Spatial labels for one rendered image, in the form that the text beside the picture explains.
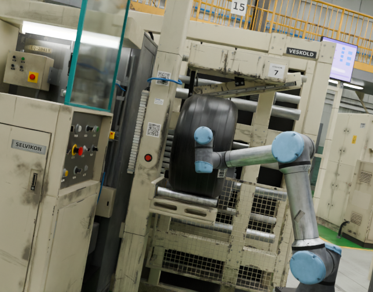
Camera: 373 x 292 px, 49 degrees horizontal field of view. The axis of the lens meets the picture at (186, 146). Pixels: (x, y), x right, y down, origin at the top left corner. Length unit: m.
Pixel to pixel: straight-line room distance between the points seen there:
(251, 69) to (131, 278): 1.41
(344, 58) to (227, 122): 4.52
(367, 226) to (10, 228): 5.57
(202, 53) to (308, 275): 1.54
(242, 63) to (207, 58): 0.22
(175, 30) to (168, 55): 0.14
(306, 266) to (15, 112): 1.26
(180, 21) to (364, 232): 5.04
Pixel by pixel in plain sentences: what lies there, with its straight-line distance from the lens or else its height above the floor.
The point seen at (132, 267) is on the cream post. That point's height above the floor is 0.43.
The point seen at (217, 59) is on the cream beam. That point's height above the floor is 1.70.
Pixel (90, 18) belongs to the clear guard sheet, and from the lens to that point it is 1.83.
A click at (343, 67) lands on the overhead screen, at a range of 6.48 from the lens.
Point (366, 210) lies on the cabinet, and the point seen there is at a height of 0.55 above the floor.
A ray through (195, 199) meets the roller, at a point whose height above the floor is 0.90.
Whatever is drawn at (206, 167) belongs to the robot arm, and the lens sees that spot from 1.72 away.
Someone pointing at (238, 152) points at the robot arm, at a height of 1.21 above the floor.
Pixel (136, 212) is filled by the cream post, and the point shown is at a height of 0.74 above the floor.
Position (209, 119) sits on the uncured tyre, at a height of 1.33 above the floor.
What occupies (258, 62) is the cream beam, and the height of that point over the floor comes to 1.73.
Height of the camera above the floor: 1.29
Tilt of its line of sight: 3 degrees down
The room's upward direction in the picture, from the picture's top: 11 degrees clockwise
